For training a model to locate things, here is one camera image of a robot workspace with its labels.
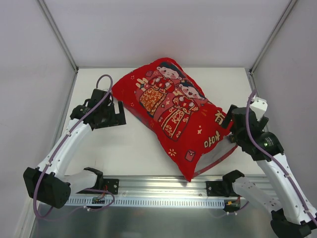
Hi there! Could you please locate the right aluminium corner post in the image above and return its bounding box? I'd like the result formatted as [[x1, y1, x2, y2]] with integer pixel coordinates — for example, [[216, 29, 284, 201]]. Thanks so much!
[[249, 0, 298, 75]]

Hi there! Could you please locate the red printed pillowcase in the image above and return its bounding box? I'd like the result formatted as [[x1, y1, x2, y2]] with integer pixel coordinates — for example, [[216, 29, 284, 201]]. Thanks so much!
[[112, 58, 230, 181]]

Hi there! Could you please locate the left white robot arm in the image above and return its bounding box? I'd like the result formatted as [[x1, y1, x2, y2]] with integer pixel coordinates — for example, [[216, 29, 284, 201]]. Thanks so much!
[[23, 89, 126, 209]]

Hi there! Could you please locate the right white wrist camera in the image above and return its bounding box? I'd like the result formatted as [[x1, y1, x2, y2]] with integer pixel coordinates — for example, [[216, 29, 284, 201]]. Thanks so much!
[[250, 96, 268, 121]]

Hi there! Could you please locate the white slotted cable duct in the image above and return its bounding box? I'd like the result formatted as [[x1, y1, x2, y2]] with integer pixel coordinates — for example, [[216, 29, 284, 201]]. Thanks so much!
[[66, 196, 225, 209]]

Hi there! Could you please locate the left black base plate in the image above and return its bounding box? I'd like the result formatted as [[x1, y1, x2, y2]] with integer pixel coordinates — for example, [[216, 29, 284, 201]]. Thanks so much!
[[93, 178, 119, 195]]

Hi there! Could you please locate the aluminium corner post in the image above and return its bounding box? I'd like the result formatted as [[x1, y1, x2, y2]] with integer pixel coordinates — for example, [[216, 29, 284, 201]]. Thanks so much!
[[249, 0, 298, 75], [35, 0, 78, 73]]

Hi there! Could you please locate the white pillow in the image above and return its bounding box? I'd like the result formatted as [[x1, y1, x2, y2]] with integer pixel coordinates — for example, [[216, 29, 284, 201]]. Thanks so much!
[[195, 138, 237, 175]]

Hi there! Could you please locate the left aluminium corner post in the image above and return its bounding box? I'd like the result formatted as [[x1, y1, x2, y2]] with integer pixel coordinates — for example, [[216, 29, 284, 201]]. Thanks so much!
[[35, 0, 78, 73]]

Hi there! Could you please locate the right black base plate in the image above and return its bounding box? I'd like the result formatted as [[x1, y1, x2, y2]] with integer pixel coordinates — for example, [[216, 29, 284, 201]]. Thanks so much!
[[206, 181, 238, 197]]

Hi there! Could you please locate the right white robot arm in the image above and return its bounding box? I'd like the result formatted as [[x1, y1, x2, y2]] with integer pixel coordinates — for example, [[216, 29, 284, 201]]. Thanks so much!
[[222, 105, 317, 238]]

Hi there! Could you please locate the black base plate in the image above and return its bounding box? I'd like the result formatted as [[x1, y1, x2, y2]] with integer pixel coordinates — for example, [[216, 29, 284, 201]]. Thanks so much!
[[93, 178, 119, 195], [206, 181, 238, 197]]

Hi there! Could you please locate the aluminium mounting rail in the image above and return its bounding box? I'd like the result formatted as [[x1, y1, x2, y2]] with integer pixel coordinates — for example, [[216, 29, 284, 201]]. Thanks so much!
[[64, 175, 273, 199]]

